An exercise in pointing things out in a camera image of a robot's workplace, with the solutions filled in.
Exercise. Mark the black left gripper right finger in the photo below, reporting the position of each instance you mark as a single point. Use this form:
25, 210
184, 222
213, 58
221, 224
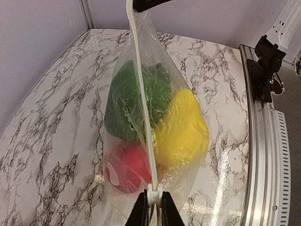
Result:
170, 214

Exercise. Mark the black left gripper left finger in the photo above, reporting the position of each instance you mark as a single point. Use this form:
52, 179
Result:
139, 215

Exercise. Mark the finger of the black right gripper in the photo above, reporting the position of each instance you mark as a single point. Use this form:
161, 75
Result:
143, 5

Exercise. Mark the red toy apple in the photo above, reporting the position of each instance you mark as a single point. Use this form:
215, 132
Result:
128, 167

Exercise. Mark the yellow toy pear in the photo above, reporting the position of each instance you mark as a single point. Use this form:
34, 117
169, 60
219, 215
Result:
182, 136

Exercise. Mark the clear zip top bag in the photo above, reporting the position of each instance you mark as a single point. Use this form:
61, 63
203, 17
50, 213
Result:
144, 48

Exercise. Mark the dark green toy pepper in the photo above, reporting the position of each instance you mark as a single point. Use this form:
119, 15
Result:
124, 113

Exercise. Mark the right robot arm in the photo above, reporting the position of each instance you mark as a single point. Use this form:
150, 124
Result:
244, 178

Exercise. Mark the right aluminium frame post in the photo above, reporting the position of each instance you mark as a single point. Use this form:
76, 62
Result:
87, 14

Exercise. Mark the front aluminium frame rail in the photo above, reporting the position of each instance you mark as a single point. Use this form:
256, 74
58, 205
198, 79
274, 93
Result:
268, 194

